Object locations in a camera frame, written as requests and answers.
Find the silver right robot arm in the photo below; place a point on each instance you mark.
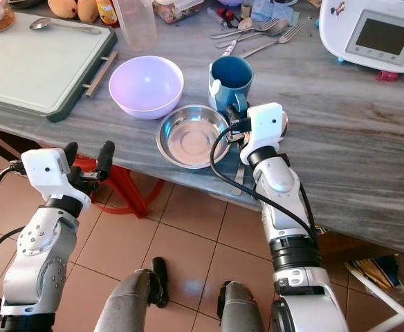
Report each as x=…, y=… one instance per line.
x=281, y=200

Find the blue mug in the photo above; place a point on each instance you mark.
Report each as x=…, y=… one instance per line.
x=230, y=79

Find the red plastic stool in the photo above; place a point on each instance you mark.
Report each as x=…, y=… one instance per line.
x=126, y=190

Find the steel table knife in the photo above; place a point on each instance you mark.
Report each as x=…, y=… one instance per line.
x=239, y=178

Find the stainless steel bowl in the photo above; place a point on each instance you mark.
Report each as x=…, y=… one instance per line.
x=188, y=137

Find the lilac plastic bowl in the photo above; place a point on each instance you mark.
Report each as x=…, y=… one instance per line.
x=147, y=84

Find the steel fork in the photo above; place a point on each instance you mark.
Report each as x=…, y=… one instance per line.
x=281, y=39

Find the large steel spoon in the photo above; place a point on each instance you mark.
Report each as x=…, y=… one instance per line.
x=272, y=29

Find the pale green cutting board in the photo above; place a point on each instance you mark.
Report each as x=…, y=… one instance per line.
x=36, y=66

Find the blue cloth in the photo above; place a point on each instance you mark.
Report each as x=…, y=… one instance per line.
x=271, y=10

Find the clear lidded container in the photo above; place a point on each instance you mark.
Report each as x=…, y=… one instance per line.
x=174, y=10

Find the clear plastic cup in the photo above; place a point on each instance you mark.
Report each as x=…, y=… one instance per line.
x=136, y=24

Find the grey left robot leg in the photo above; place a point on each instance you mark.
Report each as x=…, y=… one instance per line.
x=126, y=304

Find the grey robot leg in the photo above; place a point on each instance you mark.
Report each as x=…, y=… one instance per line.
x=126, y=304
x=243, y=311

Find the yellow mango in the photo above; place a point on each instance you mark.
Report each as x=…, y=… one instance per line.
x=88, y=10
x=63, y=8

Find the orange labelled bottle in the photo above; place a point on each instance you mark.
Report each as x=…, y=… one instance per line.
x=107, y=12

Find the white kitchen appliance with screen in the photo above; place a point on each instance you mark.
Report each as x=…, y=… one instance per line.
x=368, y=31

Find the small red object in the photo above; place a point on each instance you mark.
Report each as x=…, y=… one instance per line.
x=387, y=76

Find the grey right robot leg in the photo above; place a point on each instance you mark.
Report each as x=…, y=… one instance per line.
x=243, y=311

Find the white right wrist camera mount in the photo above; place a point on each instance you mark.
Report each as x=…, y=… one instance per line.
x=265, y=128

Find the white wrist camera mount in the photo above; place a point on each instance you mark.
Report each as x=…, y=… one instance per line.
x=46, y=169
x=265, y=128

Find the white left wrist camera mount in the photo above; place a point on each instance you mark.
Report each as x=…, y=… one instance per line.
x=46, y=169

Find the white metal frame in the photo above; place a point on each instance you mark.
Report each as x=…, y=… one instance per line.
x=385, y=301

